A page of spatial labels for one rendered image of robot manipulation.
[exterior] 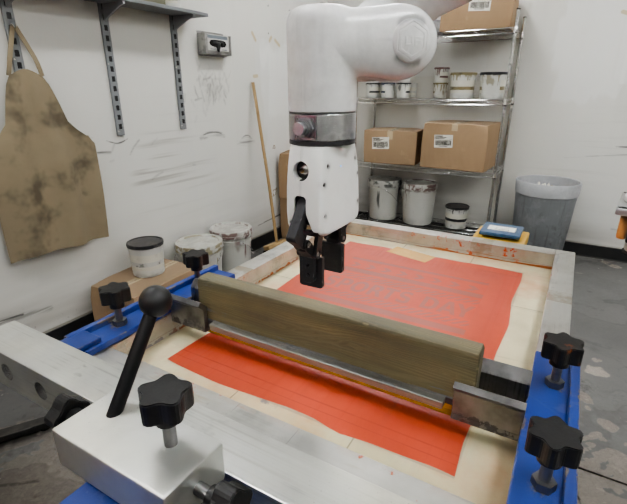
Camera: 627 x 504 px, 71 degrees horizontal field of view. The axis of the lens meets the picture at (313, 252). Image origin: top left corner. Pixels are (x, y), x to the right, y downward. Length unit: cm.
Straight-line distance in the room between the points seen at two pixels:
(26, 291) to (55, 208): 44
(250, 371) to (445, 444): 27
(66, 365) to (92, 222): 217
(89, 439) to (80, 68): 243
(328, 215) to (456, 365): 22
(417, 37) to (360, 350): 35
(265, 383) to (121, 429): 26
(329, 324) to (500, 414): 21
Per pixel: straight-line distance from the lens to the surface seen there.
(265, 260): 92
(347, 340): 56
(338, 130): 48
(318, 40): 48
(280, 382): 62
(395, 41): 49
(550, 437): 43
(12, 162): 245
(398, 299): 84
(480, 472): 53
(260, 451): 40
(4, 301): 261
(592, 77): 413
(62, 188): 256
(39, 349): 61
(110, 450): 38
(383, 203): 414
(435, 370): 53
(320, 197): 47
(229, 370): 65
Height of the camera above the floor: 132
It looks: 20 degrees down
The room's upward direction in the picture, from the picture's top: straight up
